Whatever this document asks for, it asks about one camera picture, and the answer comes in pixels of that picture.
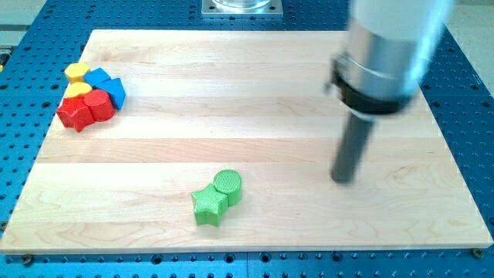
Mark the red cylinder block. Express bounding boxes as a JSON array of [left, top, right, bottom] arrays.
[[83, 90, 115, 122]]

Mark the yellow round block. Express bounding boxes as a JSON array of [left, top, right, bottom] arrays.
[[65, 82, 93, 98]]

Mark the red star block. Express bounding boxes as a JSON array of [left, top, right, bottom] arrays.
[[56, 98, 95, 132]]

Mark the blue triangle block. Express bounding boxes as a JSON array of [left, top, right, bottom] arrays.
[[95, 78, 127, 110]]

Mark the green star block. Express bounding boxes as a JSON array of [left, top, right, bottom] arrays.
[[191, 184, 228, 227]]

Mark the yellow hexagon block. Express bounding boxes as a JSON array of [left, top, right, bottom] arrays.
[[64, 62, 90, 84]]

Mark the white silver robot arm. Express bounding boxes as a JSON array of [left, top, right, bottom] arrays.
[[333, 0, 454, 115]]

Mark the green circle block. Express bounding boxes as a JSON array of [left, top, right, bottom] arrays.
[[213, 169, 242, 207]]

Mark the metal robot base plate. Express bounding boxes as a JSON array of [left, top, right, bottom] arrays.
[[201, 0, 283, 18]]

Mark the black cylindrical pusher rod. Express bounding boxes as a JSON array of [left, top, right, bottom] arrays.
[[331, 113, 374, 184]]

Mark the blue perforated metal table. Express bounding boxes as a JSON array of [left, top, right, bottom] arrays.
[[1, 1, 493, 277]]

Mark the blue cube block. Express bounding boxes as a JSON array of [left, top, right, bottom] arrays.
[[83, 68, 111, 87]]

